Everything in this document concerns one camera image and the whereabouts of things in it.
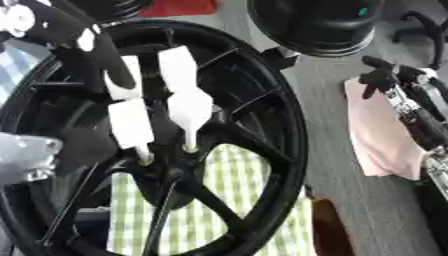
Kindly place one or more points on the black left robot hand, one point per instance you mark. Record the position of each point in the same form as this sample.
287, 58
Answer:
70, 26

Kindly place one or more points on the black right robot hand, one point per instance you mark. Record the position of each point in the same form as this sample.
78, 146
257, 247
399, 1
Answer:
378, 77

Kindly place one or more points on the white pin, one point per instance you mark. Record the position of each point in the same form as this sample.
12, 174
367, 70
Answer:
178, 66
131, 123
189, 110
126, 94

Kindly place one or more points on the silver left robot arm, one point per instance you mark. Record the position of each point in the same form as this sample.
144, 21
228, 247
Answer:
26, 156

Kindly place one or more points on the black spoked wheel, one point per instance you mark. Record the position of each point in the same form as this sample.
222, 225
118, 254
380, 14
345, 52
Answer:
281, 110

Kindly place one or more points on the black ribbed round object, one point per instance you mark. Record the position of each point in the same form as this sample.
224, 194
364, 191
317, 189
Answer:
122, 8

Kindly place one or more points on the pale pink cloth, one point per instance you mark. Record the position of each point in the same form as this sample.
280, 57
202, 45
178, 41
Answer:
379, 133

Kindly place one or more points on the black office chair base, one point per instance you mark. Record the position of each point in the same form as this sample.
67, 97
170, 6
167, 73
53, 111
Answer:
431, 31

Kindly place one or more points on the large black round object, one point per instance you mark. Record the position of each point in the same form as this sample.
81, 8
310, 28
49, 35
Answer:
315, 26

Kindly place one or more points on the small black block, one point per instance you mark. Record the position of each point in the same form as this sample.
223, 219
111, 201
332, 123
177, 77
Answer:
280, 58

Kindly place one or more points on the red cloth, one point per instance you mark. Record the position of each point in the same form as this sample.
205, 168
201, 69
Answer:
181, 6

